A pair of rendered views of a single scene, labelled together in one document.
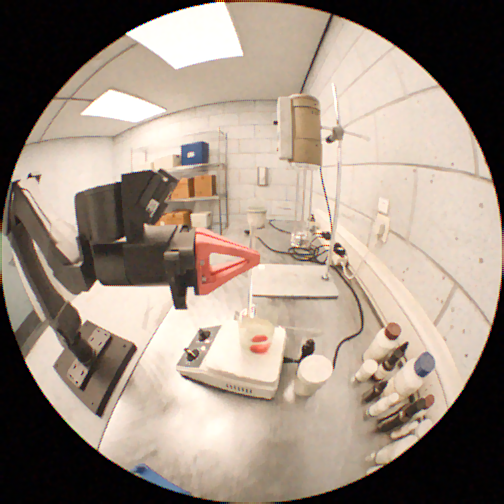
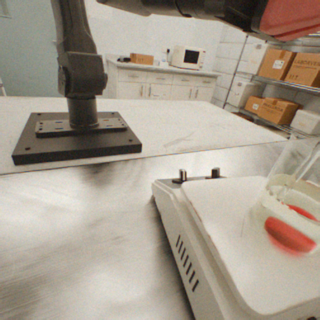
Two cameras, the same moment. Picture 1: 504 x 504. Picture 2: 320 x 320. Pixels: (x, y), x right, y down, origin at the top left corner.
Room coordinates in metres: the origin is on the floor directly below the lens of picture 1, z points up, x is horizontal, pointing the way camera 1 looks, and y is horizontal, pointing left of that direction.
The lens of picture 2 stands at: (0.03, -0.03, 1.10)
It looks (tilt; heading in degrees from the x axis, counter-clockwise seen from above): 33 degrees down; 56
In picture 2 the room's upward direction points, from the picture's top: 9 degrees clockwise
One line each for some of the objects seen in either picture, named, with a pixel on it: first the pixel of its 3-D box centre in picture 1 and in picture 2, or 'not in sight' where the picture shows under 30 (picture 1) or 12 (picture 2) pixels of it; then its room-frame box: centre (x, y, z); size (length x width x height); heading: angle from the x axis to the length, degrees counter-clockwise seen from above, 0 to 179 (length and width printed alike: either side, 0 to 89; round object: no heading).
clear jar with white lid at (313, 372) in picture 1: (310, 377); not in sight; (0.13, -0.11, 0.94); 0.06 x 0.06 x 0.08
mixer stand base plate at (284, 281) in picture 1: (292, 279); not in sight; (0.53, -0.14, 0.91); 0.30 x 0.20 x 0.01; 84
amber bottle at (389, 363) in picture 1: (387, 365); not in sight; (0.11, -0.28, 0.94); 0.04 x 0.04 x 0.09
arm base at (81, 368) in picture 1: (80, 347); (83, 112); (0.10, 0.40, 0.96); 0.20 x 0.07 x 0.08; 177
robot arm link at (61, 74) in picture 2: (68, 327); (82, 82); (0.10, 0.39, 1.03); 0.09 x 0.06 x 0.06; 14
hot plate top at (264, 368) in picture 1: (247, 348); (259, 221); (0.18, 0.01, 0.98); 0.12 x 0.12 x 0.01; 76
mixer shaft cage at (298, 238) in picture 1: (303, 205); not in sight; (0.52, -0.15, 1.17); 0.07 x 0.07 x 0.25
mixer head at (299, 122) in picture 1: (298, 131); not in sight; (0.53, -0.13, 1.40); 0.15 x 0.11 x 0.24; 84
